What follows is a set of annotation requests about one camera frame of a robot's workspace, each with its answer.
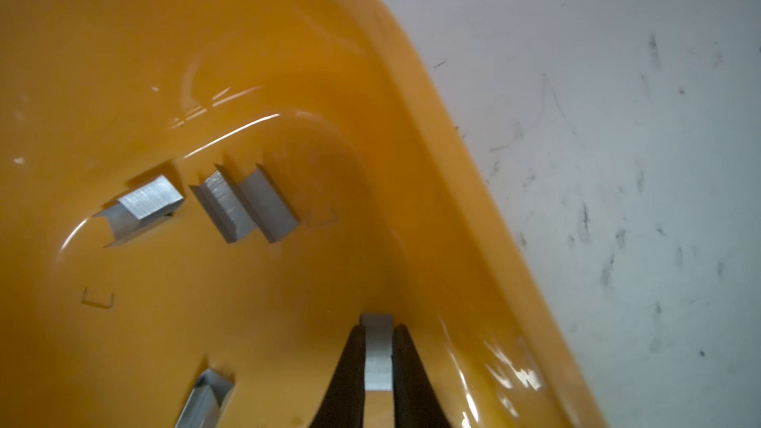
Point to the single loose staple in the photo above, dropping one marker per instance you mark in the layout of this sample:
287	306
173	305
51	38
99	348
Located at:
98	298

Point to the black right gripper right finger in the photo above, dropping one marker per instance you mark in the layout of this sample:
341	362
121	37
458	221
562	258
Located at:
415	402

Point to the grey staple strip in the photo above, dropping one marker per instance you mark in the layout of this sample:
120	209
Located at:
378	365
204	404
141	210
239	208

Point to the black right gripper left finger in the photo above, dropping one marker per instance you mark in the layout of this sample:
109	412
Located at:
344	402

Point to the yellow plastic tray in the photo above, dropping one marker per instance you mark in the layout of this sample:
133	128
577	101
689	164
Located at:
99	97

